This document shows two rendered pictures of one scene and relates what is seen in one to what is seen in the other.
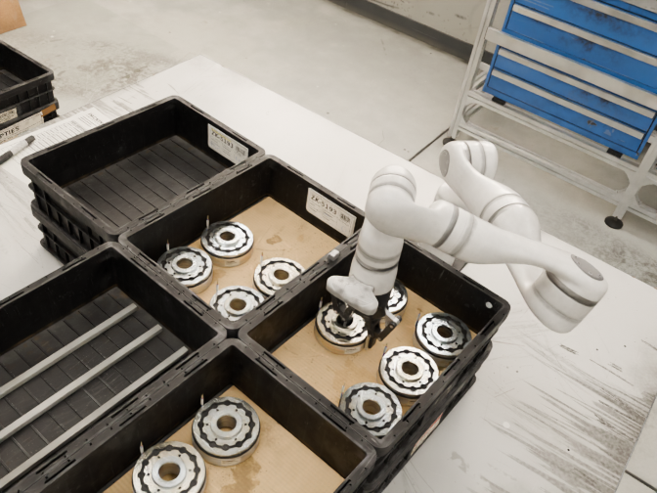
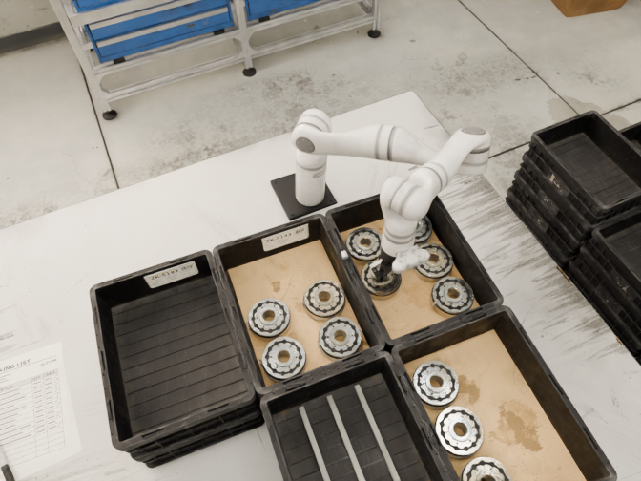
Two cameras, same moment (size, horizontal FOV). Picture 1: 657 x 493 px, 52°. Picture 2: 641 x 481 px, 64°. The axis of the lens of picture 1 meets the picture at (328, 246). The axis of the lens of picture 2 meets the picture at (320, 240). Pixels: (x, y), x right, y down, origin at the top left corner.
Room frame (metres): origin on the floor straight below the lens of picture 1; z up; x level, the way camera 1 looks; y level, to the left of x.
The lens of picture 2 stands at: (0.52, 0.54, 2.01)
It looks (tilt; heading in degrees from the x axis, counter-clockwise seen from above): 57 degrees down; 308
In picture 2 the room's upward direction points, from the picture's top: 2 degrees counter-clockwise
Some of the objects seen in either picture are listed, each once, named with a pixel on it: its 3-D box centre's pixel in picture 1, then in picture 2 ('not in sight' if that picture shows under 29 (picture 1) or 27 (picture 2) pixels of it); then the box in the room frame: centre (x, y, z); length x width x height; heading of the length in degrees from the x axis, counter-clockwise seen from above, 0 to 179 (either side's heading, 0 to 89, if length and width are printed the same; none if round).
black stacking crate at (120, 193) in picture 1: (150, 180); (174, 348); (1.08, 0.39, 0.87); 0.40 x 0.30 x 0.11; 147
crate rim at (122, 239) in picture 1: (253, 234); (294, 296); (0.91, 0.14, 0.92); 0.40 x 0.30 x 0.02; 147
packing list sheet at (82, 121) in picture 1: (66, 146); (24, 409); (1.35, 0.71, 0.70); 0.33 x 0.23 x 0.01; 150
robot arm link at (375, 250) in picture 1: (386, 216); (400, 208); (0.78, -0.08, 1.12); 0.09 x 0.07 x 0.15; 176
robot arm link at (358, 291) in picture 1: (369, 271); (403, 241); (0.76, -0.07, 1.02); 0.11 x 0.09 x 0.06; 151
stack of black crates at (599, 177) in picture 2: not in sight; (574, 195); (0.48, -1.06, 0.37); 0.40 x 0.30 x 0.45; 150
